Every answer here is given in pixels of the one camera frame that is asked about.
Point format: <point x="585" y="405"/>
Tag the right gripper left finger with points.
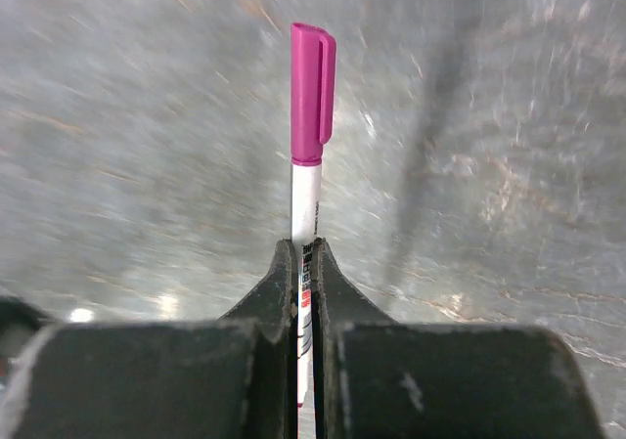
<point x="233" y="377"/>

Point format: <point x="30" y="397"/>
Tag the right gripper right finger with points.
<point x="375" y="377"/>

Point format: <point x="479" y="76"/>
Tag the white marker pen body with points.
<point x="306" y="181"/>

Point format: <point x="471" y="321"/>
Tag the magenta marker cap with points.
<point x="313" y="62"/>

